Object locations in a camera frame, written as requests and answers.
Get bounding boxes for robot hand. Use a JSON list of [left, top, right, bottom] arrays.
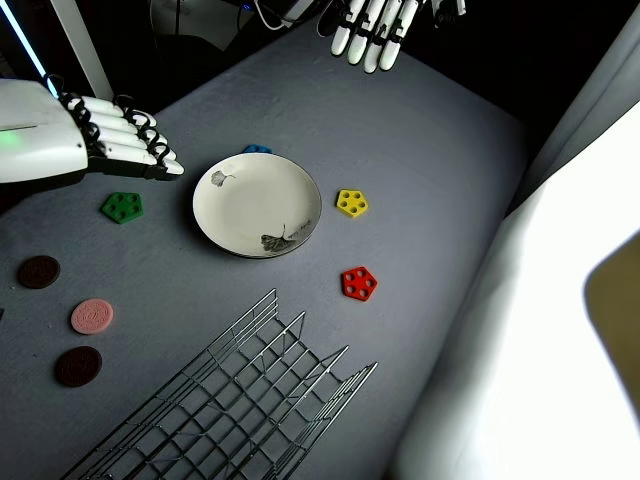
[[317, 0, 422, 75], [0, 75, 185, 185]]

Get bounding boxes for white plate leaf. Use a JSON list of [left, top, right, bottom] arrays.
[[192, 152, 323, 260]]

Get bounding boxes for glowing light strip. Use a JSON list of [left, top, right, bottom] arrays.
[[0, 0, 61, 99]]

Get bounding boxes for green pentagon block with holes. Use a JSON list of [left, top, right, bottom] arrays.
[[100, 191, 145, 225]]

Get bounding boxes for dark brown round cookie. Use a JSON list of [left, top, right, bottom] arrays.
[[54, 345, 104, 389], [16, 254, 62, 291]]

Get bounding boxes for grey table cloth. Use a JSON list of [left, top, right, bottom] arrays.
[[0, 17, 532, 480]]

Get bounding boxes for white rounded machine housing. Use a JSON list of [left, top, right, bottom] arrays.
[[149, 0, 256, 51]]

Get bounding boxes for yellow pentagon block with holes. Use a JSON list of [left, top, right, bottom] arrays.
[[335, 188, 372, 221]]

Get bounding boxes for pink round cookie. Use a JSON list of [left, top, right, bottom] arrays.
[[70, 298, 115, 336]]

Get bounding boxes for red pentagon block with holes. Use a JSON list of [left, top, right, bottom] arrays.
[[341, 265, 380, 303]]

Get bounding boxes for white backdrop curtain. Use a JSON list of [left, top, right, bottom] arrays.
[[387, 0, 640, 480]]

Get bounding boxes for olive rounded panel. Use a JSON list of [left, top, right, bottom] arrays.
[[582, 234, 640, 404]]

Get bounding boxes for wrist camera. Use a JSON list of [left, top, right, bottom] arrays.
[[430, 0, 467, 29]]

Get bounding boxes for white frame post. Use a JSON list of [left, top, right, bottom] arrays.
[[49, 0, 115, 101]]

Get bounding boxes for white cable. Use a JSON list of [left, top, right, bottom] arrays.
[[253, 0, 302, 31]]

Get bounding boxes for metal wire dish rack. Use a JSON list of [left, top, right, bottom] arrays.
[[59, 288, 380, 480]]

